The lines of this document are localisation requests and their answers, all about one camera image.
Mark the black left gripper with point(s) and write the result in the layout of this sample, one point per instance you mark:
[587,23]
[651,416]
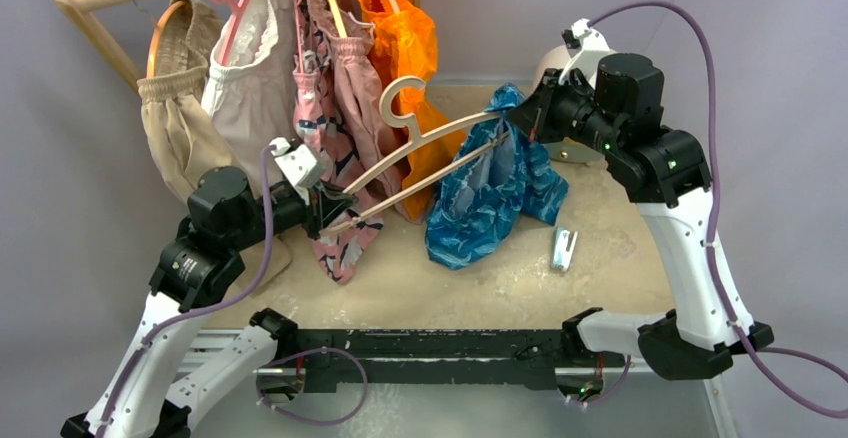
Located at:
[323,205]

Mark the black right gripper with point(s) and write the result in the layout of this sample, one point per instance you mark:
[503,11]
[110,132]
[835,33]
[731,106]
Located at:
[536,116]

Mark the blue leaf-print shorts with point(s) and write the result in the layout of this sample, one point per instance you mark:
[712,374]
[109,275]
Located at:
[479,203]

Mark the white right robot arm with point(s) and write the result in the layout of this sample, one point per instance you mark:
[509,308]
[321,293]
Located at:
[665,174]

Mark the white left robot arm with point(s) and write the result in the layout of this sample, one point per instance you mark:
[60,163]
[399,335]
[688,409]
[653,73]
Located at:
[146,397]

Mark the pink navy patterned shorts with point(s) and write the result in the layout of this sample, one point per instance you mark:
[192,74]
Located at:
[317,122]

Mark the dusty pink shorts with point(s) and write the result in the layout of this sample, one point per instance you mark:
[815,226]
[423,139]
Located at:
[355,84]

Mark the white shorts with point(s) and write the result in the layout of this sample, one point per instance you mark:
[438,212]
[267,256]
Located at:
[251,98]

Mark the beige shorts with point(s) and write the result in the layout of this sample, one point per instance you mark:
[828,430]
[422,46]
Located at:
[183,141]

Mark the orange shorts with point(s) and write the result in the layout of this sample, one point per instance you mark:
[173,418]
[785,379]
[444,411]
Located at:
[405,43]

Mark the orange hanger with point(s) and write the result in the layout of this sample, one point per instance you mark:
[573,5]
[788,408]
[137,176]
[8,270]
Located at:
[158,34]

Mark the thin pink hanger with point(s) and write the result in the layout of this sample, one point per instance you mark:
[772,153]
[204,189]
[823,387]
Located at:
[300,61]

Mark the round pastel drawer box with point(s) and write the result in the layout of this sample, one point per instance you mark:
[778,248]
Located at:
[564,60]

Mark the light blue stapler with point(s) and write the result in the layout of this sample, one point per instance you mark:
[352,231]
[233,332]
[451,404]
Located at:
[563,247]

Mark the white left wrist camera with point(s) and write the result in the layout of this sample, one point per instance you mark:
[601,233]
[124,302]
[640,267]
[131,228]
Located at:
[297,162]

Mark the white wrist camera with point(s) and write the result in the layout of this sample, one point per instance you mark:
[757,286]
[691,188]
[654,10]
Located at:
[297,162]
[588,47]

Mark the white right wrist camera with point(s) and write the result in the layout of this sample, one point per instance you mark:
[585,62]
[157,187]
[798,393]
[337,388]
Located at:
[588,47]

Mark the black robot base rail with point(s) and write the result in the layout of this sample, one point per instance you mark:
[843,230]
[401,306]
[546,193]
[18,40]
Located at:
[536,359]

